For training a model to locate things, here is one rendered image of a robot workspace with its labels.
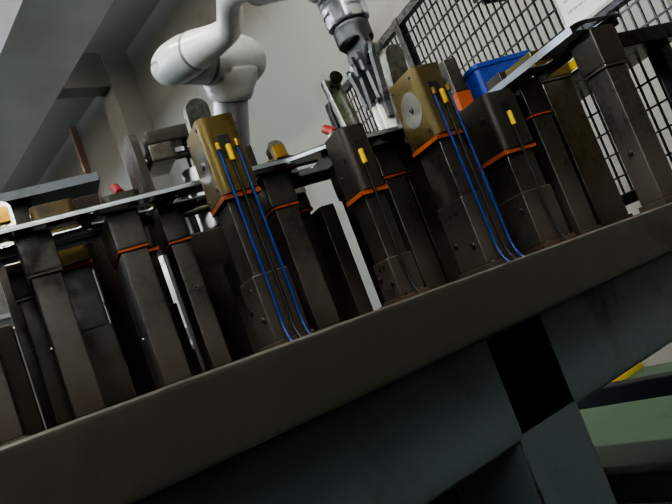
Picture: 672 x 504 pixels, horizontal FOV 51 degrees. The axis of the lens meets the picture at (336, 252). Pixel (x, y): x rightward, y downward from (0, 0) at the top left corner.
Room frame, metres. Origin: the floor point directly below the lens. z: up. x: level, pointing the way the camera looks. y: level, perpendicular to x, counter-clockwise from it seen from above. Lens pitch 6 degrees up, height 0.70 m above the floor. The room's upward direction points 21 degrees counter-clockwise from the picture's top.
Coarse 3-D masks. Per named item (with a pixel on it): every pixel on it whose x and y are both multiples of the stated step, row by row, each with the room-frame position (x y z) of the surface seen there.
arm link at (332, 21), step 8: (328, 0) 1.29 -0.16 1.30; (336, 0) 1.29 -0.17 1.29; (344, 0) 1.29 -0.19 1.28; (352, 0) 1.29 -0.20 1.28; (360, 0) 1.30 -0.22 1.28; (320, 8) 1.32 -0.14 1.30; (328, 8) 1.30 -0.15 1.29; (336, 8) 1.29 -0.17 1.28; (344, 8) 1.29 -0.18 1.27; (352, 8) 1.29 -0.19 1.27; (360, 8) 1.30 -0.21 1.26; (328, 16) 1.31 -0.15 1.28; (336, 16) 1.29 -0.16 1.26; (344, 16) 1.29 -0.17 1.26; (352, 16) 1.30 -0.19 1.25; (360, 16) 1.31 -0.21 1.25; (368, 16) 1.33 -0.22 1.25; (328, 24) 1.32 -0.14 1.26; (336, 24) 1.31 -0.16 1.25; (328, 32) 1.34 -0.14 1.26
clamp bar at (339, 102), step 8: (336, 72) 1.45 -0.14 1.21; (336, 80) 1.44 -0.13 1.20; (328, 88) 1.46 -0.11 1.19; (336, 88) 1.48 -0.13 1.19; (328, 96) 1.47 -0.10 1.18; (336, 96) 1.47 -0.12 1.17; (344, 96) 1.47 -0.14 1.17; (336, 104) 1.46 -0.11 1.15; (344, 104) 1.47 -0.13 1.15; (336, 112) 1.46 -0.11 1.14; (344, 112) 1.47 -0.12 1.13; (352, 112) 1.46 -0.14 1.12; (344, 120) 1.45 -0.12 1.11; (352, 120) 1.47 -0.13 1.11
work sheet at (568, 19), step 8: (560, 0) 1.55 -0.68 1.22; (568, 0) 1.53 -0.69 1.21; (576, 0) 1.51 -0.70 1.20; (584, 0) 1.50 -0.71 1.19; (592, 0) 1.48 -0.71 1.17; (600, 0) 1.46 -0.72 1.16; (608, 0) 1.45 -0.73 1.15; (560, 8) 1.56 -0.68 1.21; (568, 8) 1.54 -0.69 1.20; (576, 8) 1.52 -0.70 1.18; (584, 8) 1.50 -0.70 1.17; (592, 8) 1.49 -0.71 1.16; (600, 8) 1.47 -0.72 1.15; (560, 16) 1.57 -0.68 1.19; (568, 16) 1.55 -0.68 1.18; (576, 16) 1.53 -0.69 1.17; (584, 16) 1.51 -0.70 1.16; (592, 16) 1.49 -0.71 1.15; (568, 24) 1.56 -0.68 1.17
